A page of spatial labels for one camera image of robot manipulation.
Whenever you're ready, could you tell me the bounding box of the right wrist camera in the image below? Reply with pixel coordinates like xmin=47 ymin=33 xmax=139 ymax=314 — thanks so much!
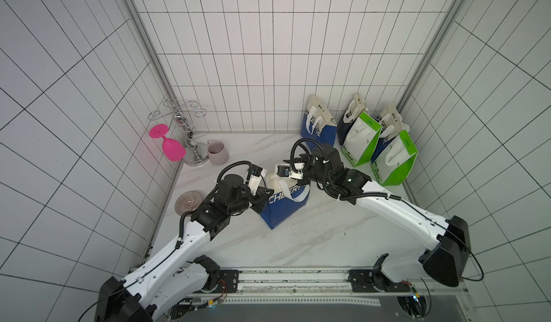
xmin=275 ymin=163 xmax=306 ymax=180

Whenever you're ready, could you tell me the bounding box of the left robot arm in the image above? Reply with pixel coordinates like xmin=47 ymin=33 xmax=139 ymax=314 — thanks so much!
xmin=92 ymin=174 xmax=274 ymax=321

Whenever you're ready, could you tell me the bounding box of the chrome glass holder stand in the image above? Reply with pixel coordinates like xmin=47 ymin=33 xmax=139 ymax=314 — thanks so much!
xmin=148 ymin=98 xmax=208 ymax=166

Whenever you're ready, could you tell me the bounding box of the mauve ceramic mug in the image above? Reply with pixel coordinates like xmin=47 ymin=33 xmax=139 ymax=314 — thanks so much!
xmin=207 ymin=140 xmax=230 ymax=166

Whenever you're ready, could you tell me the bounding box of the blue Cheerful bag front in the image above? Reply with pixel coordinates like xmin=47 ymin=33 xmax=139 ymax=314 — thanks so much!
xmin=261 ymin=164 xmax=311 ymax=230

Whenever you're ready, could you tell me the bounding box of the round drain cover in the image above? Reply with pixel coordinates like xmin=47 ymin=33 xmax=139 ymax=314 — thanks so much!
xmin=174 ymin=191 xmax=204 ymax=216

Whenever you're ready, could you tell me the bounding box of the pink plastic wine glass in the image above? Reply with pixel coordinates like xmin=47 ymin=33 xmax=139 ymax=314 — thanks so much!
xmin=149 ymin=124 xmax=187 ymax=162

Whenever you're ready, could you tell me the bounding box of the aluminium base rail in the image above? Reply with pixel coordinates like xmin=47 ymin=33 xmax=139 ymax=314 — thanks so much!
xmin=120 ymin=267 xmax=468 ymax=298

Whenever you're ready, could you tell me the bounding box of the green white bag right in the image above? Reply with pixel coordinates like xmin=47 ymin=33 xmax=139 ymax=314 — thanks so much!
xmin=371 ymin=130 xmax=418 ymax=187

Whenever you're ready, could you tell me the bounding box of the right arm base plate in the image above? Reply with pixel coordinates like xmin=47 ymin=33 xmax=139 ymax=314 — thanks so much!
xmin=348 ymin=269 xmax=410 ymax=293

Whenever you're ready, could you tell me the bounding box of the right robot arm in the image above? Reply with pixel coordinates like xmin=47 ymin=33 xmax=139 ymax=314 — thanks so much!
xmin=290 ymin=138 xmax=471 ymax=292

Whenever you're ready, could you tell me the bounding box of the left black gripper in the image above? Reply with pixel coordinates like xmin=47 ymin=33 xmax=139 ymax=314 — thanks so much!
xmin=228 ymin=183 xmax=274 ymax=213

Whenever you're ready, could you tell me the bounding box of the blue cheerful bag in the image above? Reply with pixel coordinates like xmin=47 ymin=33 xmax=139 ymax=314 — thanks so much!
xmin=261 ymin=164 xmax=311 ymax=230
xmin=300 ymin=95 xmax=337 ymax=146

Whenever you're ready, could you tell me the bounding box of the dark blue bag behind right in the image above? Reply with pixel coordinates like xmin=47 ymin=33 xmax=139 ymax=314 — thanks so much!
xmin=371 ymin=102 xmax=410 ymax=163

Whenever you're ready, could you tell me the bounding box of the dark bag behind left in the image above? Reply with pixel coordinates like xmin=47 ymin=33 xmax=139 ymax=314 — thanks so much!
xmin=337 ymin=93 xmax=367 ymax=146

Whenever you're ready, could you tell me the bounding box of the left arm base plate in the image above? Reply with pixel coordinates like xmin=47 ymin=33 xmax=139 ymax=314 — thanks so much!
xmin=197 ymin=270 xmax=240 ymax=295

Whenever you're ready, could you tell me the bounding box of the green white bag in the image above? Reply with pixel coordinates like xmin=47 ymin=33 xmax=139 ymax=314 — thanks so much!
xmin=342 ymin=111 xmax=383 ymax=167
xmin=371 ymin=130 xmax=418 ymax=187

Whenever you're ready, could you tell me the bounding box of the green white bag left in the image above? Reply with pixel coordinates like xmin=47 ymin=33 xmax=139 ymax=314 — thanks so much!
xmin=342 ymin=111 xmax=383 ymax=167

